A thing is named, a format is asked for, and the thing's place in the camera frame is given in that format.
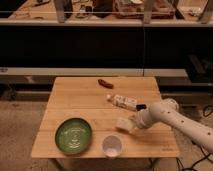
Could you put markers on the white sponge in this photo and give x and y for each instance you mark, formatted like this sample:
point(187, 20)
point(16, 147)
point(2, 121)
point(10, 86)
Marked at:
point(124, 124)

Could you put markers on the white ceramic cup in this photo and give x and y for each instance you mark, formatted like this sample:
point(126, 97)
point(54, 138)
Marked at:
point(111, 146)

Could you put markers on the long shelf bench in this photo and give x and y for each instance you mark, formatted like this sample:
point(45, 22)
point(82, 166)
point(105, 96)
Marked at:
point(33, 42)

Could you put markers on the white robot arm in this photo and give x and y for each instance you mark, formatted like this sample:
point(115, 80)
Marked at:
point(167, 112)

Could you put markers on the red sausage toy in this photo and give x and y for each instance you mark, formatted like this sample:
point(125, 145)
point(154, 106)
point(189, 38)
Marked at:
point(105, 84)

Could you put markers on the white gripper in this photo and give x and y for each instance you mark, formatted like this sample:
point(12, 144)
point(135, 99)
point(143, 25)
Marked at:
point(138, 122)

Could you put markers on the green plate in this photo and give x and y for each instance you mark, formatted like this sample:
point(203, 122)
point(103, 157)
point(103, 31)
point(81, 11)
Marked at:
point(73, 136)

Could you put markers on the black rectangular phone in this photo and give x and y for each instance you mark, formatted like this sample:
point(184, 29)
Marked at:
point(141, 106)

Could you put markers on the wooden table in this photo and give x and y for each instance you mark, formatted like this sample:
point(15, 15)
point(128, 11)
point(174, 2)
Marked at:
point(83, 97)

